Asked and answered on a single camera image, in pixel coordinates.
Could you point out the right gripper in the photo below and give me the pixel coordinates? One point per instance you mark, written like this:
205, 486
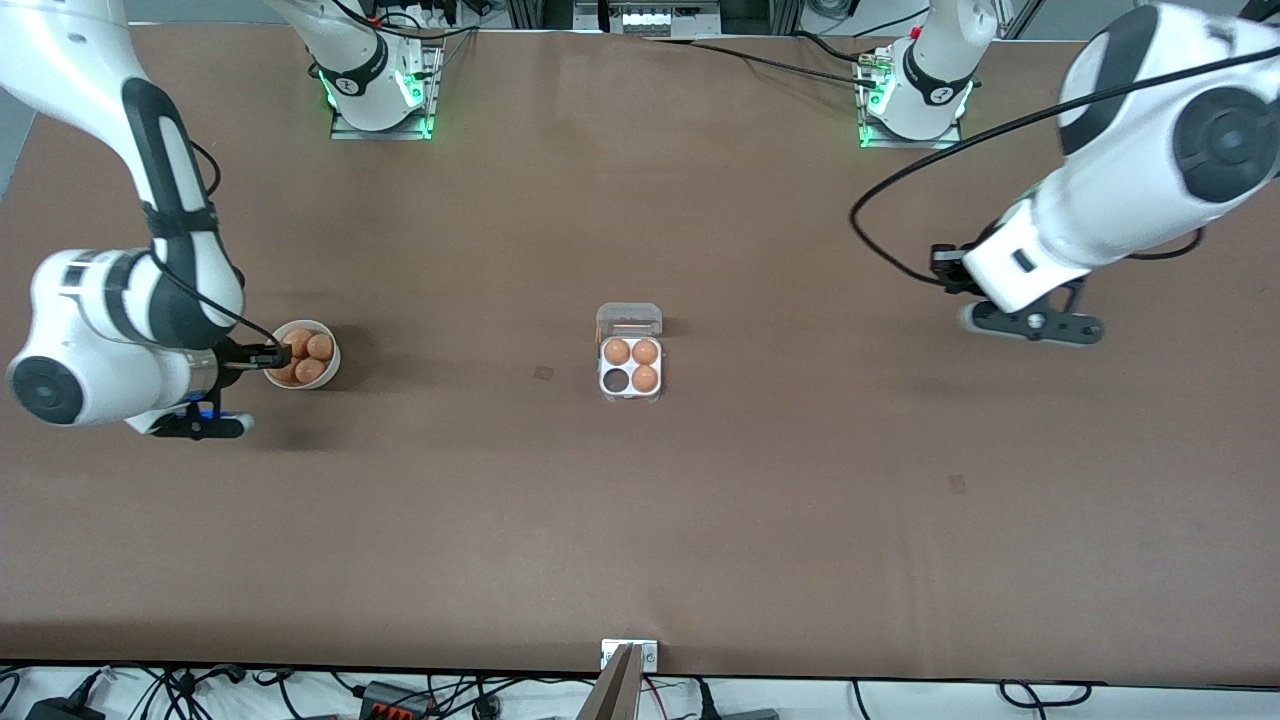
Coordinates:
236, 356

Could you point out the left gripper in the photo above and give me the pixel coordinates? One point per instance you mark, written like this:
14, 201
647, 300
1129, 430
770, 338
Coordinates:
948, 266

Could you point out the clear plastic egg box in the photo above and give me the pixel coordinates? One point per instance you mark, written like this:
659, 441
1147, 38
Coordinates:
630, 320

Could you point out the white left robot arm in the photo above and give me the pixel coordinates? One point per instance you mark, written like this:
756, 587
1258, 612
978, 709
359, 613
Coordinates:
1130, 170

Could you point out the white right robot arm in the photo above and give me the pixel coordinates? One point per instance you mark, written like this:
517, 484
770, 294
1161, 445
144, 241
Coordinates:
90, 300

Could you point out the brown egg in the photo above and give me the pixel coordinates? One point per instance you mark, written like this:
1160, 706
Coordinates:
284, 374
644, 378
310, 371
645, 351
321, 346
299, 342
617, 351

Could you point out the white round bowl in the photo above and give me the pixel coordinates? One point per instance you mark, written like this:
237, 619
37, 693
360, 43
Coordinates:
333, 366

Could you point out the black orange power strip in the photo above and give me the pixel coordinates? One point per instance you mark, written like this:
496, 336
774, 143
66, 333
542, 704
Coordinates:
395, 702

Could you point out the white power strip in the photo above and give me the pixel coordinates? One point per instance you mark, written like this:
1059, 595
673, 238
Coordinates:
648, 20

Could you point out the black power adapter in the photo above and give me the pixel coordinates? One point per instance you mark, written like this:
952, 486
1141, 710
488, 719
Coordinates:
62, 711

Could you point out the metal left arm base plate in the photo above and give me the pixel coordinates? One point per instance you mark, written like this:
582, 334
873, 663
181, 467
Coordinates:
910, 142

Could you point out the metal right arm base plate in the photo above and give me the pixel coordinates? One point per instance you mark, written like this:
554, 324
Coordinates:
385, 130

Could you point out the grey camera support beam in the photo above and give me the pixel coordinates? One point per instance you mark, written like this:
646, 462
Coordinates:
612, 695

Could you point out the metal camera bracket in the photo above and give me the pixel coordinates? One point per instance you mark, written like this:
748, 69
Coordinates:
648, 655

